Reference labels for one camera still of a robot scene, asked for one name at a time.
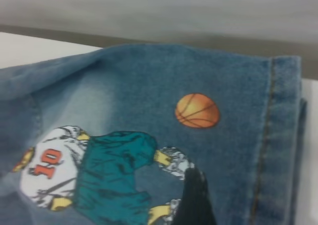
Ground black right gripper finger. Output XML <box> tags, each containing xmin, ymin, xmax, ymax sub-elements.
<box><xmin>172</xmin><ymin>167</ymin><xmax>218</xmax><ymax>225</ymax></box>

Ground blue denim pants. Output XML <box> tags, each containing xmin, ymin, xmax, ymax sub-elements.
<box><xmin>0</xmin><ymin>43</ymin><xmax>309</xmax><ymax>225</ymax></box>

